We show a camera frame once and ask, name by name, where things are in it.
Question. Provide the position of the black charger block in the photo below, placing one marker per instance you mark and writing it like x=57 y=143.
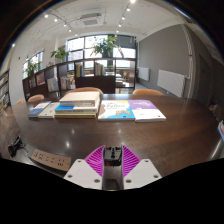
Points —
x=113 y=156

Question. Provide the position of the blue thin book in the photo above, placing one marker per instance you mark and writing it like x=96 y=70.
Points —
x=37 y=110

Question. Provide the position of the ceiling lights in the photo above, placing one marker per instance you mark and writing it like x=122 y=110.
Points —
x=128 y=9

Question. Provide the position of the large white book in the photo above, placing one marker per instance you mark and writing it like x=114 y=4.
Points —
x=80 y=97

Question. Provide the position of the low dark shelf unit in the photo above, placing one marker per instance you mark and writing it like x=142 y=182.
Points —
x=96 y=83

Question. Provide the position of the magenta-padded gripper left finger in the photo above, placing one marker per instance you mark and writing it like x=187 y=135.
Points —
x=81 y=173

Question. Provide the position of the large white wall radiator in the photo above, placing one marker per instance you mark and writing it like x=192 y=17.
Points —
x=170 y=82

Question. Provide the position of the ceiling air conditioner unit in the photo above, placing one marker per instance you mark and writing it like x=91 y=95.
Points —
x=90 y=20

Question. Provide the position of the purple and white book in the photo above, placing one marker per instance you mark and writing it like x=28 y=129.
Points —
x=146 y=111

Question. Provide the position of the large potted green plant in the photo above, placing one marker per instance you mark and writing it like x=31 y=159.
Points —
x=105 y=46

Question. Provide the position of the white thin book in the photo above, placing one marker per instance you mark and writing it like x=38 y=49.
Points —
x=48 y=111

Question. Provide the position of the small white wall radiator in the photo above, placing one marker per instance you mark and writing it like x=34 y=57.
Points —
x=144 y=74

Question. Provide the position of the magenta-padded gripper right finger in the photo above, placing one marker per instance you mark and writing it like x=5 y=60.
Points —
x=143 y=172

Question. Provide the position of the beige thick book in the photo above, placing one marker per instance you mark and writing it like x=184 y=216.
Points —
x=75 y=115

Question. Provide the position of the tall dark bookshelf unit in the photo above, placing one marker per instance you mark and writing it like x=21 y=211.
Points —
x=4 y=90

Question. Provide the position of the white illustrated book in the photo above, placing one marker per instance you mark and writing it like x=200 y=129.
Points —
x=115 y=110

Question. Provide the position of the blue and white book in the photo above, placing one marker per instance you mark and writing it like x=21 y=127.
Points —
x=66 y=108

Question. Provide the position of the black power strip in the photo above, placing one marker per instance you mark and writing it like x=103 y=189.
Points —
x=50 y=159

